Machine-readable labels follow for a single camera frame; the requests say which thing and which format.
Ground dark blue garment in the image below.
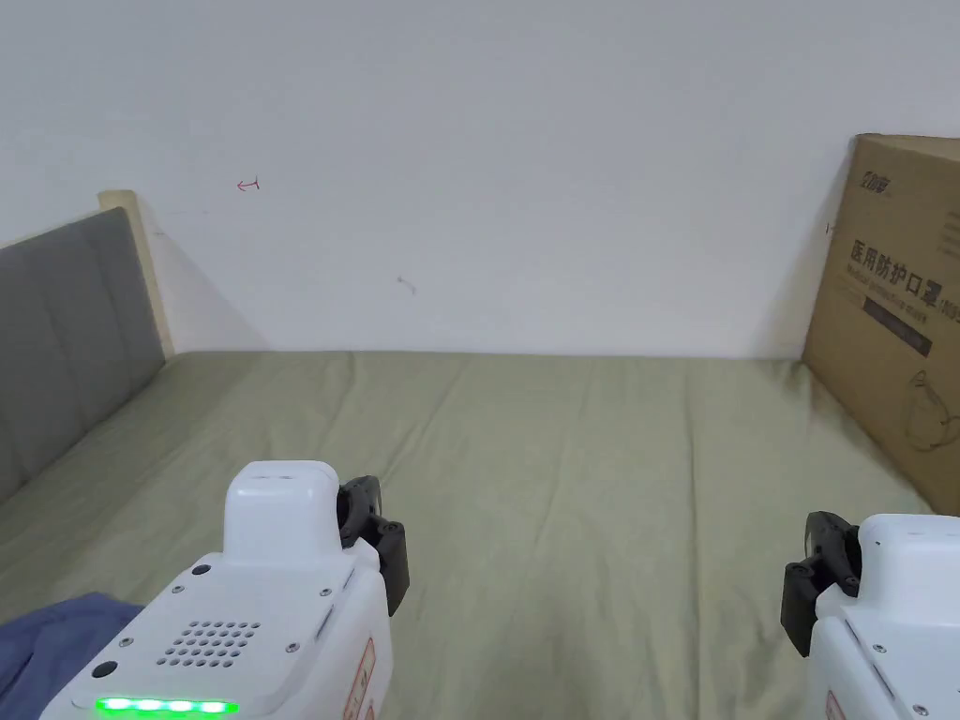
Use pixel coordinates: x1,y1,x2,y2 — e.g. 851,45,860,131
0,592,145,720

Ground grey padded headboard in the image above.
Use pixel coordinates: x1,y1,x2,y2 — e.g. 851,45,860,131
0,189,178,505

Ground bed with pale green sheet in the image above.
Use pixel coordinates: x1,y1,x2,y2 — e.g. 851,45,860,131
0,350,960,720

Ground brown cardboard carton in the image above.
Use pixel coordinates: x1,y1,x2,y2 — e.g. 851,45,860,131
802,133,960,518

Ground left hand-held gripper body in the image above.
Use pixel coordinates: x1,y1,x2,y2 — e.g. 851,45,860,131
37,460,396,720

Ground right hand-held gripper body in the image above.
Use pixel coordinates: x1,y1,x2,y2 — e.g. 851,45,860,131
804,510,960,720

